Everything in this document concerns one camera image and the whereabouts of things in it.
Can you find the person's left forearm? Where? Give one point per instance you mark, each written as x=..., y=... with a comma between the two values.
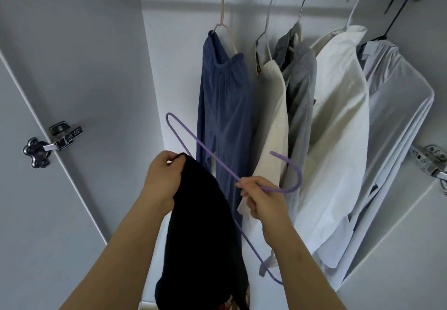
x=115, y=261

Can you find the white t-shirt orange label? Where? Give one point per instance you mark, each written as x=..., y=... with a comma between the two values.
x=272, y=125

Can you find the grey hooded garment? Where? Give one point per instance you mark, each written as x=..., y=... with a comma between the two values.
x=300, y=97

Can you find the beige wire hanger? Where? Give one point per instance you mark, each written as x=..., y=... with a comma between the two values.
x=222, y=6

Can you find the person's right hand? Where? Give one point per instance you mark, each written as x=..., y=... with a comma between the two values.
x=265, y=201

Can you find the person's left hand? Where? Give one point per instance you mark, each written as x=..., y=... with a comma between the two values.
x=162, y=180

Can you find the person's right forearm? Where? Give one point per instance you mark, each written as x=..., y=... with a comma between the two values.
x=304, y=271

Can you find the blue garment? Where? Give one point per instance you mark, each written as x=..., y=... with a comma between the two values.
x=223, y=111

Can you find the purple wire hanger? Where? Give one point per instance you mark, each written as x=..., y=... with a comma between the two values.
x=300, y=173

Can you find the black garment with print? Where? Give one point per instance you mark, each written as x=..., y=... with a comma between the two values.
x=202, y=250

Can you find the metal door hinge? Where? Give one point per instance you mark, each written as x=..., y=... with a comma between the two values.
x=429, y=159
x=59, y=139

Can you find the light grey shirt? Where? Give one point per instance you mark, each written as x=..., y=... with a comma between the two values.
x=398, y=111

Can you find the white wardrobe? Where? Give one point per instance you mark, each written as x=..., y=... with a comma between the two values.
x=84, y=62

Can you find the cream hanger with metal hook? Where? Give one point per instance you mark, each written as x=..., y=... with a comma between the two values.
x=304, y=2

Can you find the cream white shirt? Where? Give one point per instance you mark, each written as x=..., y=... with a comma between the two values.
x=342, y=125

